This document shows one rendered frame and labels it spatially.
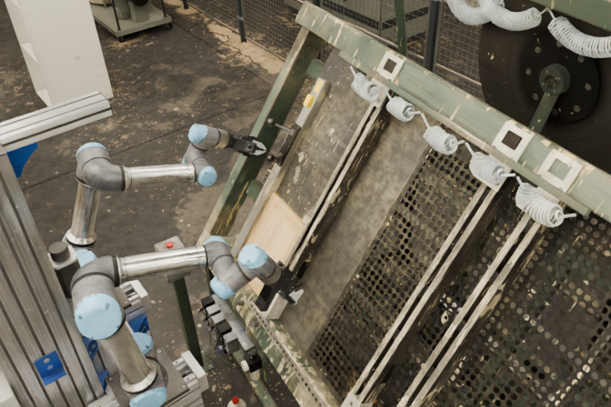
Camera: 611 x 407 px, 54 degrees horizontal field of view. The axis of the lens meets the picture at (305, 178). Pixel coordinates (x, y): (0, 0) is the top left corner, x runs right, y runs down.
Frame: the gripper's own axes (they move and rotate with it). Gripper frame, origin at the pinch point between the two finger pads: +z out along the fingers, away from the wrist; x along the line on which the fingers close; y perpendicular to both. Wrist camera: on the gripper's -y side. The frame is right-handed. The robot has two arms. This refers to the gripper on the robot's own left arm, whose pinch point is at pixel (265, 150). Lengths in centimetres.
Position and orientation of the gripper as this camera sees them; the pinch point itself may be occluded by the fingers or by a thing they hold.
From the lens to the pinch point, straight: 260.1
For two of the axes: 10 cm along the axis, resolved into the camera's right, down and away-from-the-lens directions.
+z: 7.3, 1.6, 6.6
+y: -6.4, -1.8, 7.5
